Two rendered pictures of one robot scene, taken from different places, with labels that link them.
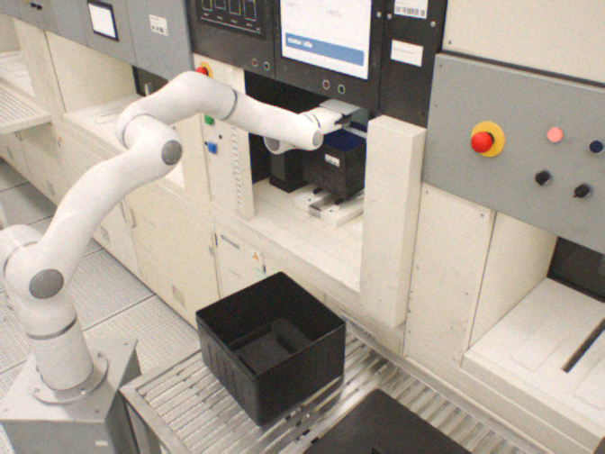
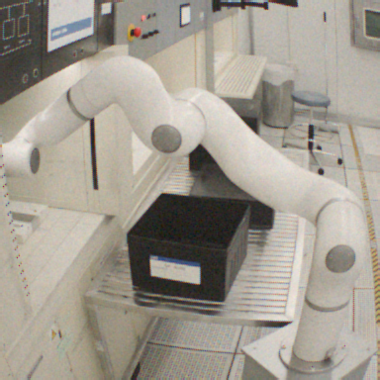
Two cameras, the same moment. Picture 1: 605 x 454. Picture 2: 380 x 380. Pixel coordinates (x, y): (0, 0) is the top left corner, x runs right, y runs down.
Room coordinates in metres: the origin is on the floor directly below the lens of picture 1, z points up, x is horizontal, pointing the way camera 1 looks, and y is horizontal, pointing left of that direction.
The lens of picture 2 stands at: (1.74, 1.17, 1.63)
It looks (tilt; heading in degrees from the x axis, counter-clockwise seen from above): 25 degrees down; 236
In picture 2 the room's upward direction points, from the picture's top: 1 degrees counter-clockwise
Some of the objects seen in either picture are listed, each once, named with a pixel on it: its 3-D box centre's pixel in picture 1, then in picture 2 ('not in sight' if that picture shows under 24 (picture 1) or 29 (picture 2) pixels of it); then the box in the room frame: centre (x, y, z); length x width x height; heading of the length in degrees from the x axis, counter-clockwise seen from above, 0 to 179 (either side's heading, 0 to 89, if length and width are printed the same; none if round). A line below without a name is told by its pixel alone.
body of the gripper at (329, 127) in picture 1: (320, 121); not in sight; (1.59, -0.06, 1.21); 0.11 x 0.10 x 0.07; 137
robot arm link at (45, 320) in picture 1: (32, 276); (336, 261); (1.01, 0.64, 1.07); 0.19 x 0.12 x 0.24; 41
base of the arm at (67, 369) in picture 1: (60, 349); (321, 325); (0.99, 0.62, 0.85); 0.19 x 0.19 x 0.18
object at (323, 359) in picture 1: (271, 342); (191, 245); (1.01, 0.09, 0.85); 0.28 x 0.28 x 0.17; 38
